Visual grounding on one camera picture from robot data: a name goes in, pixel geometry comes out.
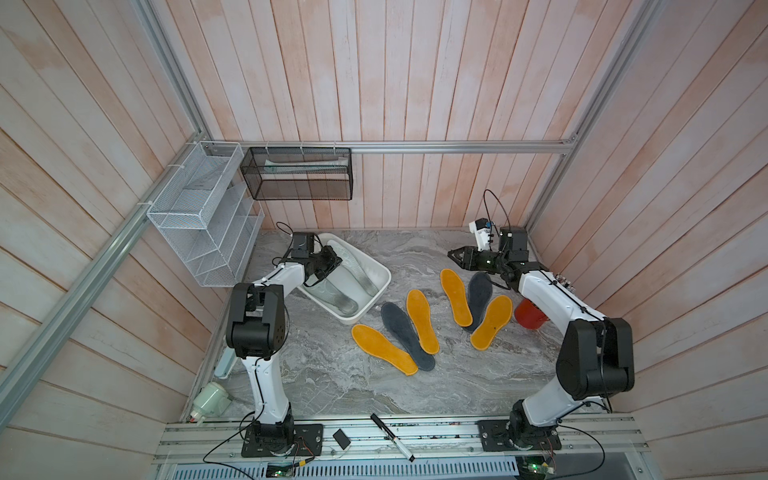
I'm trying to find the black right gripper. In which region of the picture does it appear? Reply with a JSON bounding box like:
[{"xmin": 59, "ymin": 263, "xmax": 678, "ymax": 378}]
[{"xmin": 448, "ymin": 247, "xmax": 508, "ymax": 277}]

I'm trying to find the pale green mesh insole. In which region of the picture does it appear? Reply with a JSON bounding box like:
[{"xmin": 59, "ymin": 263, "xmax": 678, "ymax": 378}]
[
  {"xmin": 308, "ymin": 279, "xmax": 358, "ymax": 317},
  {"xmin": 327, "ymin": 240, "xmax": 378, "ymax": 297}
]

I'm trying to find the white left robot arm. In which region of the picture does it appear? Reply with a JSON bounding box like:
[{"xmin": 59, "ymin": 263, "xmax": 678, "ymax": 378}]
[{"xmin": 225, "ymin": 232, "xmax": 342, "ymax": 426}]

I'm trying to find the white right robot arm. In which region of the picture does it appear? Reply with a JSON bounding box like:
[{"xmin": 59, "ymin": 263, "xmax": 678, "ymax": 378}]
[{"xmin": 448, "ymin": 218, "xmax": 635, "ymax": 444}]

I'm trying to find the white plastic storage box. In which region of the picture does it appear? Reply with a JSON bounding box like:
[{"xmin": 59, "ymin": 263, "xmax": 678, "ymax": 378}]
[{"xmin": 278, "ymin": 233, "xmax": 392, "ymax": 325}]

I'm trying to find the small black box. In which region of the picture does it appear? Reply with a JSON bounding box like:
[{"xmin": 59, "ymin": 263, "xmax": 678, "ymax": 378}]
[{"xmin": 333, "ymin": 429, "xmax": 351, "ymax": 452}]

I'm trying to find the yellow insole right upper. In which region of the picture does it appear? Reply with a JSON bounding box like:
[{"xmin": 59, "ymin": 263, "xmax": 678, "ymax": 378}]
[{"xmin": 440, "ymin": 269, "xmax": 473, "ymax": 328}]

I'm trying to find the yellow insole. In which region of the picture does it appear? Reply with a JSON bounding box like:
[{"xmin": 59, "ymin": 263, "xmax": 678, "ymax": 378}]
[
  {"xmin": 440, "ymin": 269, "xmax": 473, "ymax": 328},
  {"xmin": 351, "ymin": 324, "xmax": 418, "ymax": 376},
  {"xmin": 406, "ymin": 289, "xmax": 440, "ymax": 355},
  {"xmin": 470, "ymin": 296, "xmax": 514, "ymax": 351}
]

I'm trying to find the dark grey insole right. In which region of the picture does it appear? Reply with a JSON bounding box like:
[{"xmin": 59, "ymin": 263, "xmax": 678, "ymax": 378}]
[{"xmin": 465, "ymin": 272, "xmax": 493, "ymax": 333}]

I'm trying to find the dark grey insole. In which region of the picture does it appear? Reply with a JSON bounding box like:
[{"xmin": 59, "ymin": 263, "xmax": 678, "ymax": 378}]
[
  {"xmin": 465, "ymin": 272, "xmax": 493, "ymax": 333},
  {"xmin": 380, "ymin": 302, "xmax": 436, "ymax": 371}
]

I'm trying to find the yellow insole centre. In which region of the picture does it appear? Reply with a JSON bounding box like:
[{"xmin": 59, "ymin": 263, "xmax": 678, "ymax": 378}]
[{"xmin": 406, "ymin": 289, "xmax": 440, "ymax": 355}]

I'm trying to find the yellow insole right lower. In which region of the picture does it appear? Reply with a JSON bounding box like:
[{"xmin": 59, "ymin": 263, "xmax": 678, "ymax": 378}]
[{"xmin": 470, "ymin": 296, "xmax": 514, "ymax": 351}]

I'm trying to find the red pencil cup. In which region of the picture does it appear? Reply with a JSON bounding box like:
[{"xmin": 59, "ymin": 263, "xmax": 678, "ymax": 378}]
[{"xmin": 514, "ymin": 298, "xmax": 549, "ymax": 330}]

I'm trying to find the dark grey insole centre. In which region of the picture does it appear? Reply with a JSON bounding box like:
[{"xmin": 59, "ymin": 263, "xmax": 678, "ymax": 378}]
[{"xmin": 380, "ymin": 302, "xmax": 436, "ymax": 371}]

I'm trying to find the black mesh basket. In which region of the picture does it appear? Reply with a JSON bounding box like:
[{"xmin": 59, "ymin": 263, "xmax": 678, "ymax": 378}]
[{"xmin": 240, "ymin": 146, "xmax": 354, "ymax": 201}]

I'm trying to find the yellow insole front left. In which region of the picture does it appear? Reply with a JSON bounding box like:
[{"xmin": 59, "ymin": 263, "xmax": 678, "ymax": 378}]
[{"xmin": 351, "ymin": 324, "xmax": 418, "ymax": 376}]

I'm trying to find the light blue flat object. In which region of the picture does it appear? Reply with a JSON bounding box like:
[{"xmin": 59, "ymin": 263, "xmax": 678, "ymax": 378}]
[{"xmin": 213, "ymin": 347, "xmax": 238, "ymax": 379}]

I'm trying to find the black marker pen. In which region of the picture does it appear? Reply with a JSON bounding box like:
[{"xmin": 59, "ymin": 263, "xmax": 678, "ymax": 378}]
[{"xmin": 370, "ymin": 413, "xmax": 415, "ymax": 463}]

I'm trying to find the white wire mesh shelf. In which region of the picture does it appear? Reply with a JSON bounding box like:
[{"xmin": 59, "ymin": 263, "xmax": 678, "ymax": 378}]
[{"xmin": 148, "ymin": 141, "xmax": 264, "ymax": 288}]

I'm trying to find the aluminium rail back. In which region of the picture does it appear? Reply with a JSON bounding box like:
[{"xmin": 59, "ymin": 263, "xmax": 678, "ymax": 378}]
[{"xmin": 209, "ymin": 140, "xmax": 575, "ymax": 154}]

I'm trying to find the aluminium rail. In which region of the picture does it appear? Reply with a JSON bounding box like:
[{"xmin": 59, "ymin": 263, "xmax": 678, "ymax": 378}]
[
  {"xmin": 1, "ymin": 132, "xmax": 208, "ymax": 429},
  {"xmin": 209, "ymin": 140, "xmax": 575, "ymax": 154}
]

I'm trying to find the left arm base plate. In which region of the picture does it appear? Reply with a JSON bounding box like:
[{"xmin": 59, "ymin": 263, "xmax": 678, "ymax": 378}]
[{"xmin": 241, "ymin": 423, "xmax": 323, "ymax": 458}]

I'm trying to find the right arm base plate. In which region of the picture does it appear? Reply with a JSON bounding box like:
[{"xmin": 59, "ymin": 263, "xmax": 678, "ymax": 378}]
[{"xmin": 477, "ymin": 420, "xmax": 562, "ymax": 452}]

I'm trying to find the aluminium rail left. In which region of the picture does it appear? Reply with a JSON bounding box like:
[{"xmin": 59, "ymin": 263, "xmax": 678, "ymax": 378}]
[{"xmin": 1, "ymin": 132, "xmax": 208, "ymax": 429}]

